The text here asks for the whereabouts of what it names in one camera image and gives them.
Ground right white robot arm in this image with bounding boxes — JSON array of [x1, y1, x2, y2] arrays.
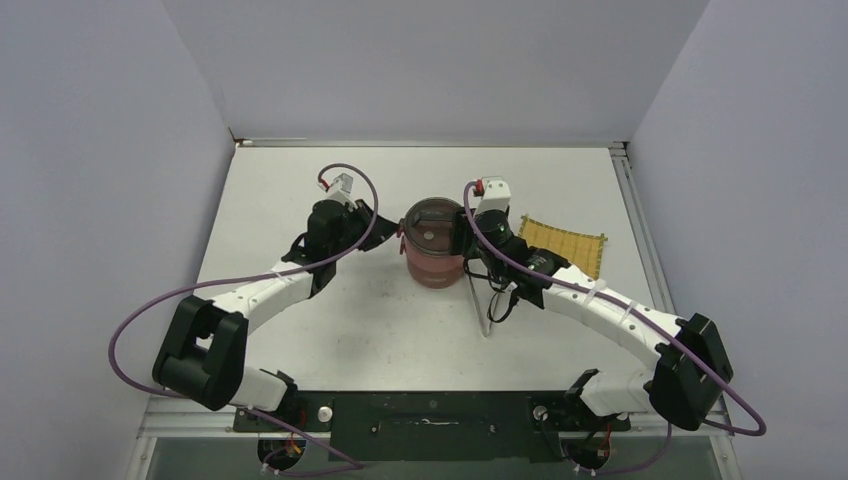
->
[[450, 210, 733, 431]]

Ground steel tongs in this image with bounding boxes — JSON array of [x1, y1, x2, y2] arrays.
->
[[466, 274, 493, 339]]

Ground purple cable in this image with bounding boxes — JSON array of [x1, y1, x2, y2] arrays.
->
[[107, 163, 380, 399], [462, 180, 768, 438]]

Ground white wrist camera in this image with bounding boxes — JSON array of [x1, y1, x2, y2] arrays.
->
[[324, 173, 357, 211], [472, 177, 512, 214]]

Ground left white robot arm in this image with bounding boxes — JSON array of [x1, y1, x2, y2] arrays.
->
[[152, 200, 399, 430]]

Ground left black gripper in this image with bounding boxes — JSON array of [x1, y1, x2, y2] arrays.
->
[[330, 201, 400, 261]]

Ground aluminium rail frame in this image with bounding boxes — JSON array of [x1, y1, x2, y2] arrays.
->
[[135, 137, 737, 480]]

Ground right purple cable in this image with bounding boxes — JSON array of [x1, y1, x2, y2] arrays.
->
[[462, 180, 768, 438]]

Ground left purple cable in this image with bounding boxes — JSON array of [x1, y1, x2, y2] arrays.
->
[[107, 163, 380, 399]]

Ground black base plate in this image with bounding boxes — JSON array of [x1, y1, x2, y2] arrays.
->
[[273, 391, 631, 462]]

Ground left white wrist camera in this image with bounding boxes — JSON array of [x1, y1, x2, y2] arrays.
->
[[324, 173, 357, 211]]

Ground glass lid with red clip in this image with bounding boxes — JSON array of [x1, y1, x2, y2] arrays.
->
[[399, 197, 461, 257]]

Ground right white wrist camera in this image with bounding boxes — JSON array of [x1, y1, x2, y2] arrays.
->
[[472, 177, 512, 214]]

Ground bamboo mat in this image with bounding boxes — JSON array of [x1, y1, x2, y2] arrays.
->
[[518, 215, 608, 280]]

